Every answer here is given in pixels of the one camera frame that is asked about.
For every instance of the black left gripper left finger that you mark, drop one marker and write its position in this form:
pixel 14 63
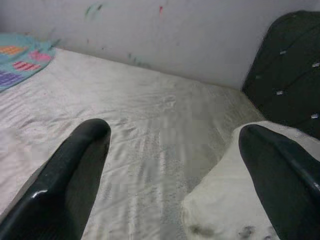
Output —
pixel 62 180

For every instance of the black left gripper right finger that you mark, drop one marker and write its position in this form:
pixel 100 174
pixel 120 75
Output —
pixel 282 180

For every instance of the white printed pillow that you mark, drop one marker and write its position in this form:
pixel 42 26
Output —
pixel 220 195

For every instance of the white quilted mattress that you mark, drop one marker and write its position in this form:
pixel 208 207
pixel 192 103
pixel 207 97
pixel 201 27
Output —
pixel 130 105

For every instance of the black tufted headboard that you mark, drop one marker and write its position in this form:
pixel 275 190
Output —
pixel 287 75

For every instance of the teal blanket with colourful hearts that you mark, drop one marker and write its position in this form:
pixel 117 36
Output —
pixel 22 60

